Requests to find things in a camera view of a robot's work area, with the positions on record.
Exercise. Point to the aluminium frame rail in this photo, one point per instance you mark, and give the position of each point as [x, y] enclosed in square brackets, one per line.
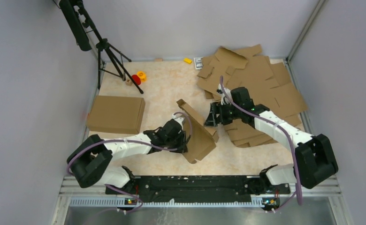
[71, 194]

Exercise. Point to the red round toy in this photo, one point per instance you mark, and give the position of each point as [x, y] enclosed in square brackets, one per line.
[136, 79]

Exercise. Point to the small wooden cube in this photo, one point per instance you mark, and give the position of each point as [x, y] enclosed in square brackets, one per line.
[129, 82]

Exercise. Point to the orange round toy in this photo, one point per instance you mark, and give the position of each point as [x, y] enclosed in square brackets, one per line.
[142, 76]

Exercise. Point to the cardboard box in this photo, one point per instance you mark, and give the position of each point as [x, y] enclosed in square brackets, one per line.
[117, 115]
[203, 139]

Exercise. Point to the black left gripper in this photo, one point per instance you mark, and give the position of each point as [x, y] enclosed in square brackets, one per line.
[181, 135]

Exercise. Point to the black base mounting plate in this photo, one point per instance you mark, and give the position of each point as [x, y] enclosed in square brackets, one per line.
[202, 189]

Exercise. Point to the playing card box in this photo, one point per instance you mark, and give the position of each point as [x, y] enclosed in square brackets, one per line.
[198, 63]

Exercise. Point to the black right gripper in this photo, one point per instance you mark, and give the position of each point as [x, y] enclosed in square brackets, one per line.
[212, 119]

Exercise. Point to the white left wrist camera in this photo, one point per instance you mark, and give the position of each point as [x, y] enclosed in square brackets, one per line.
[179, 119]

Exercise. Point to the yellow block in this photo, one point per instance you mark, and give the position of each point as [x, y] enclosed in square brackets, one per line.
[187, 60]

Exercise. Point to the cardboard sheet pile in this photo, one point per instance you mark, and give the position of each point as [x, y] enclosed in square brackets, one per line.
[267, 83]

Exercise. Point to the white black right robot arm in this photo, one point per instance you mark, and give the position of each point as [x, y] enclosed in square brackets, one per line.
[313, 157]

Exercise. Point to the folded closed cardboard box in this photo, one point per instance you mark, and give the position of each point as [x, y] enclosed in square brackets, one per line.
[117, 115]

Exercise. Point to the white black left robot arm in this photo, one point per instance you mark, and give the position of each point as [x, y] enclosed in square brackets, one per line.
[89, 163]

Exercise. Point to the black camera tripod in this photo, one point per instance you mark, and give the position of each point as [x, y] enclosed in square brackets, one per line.
[81, 25]

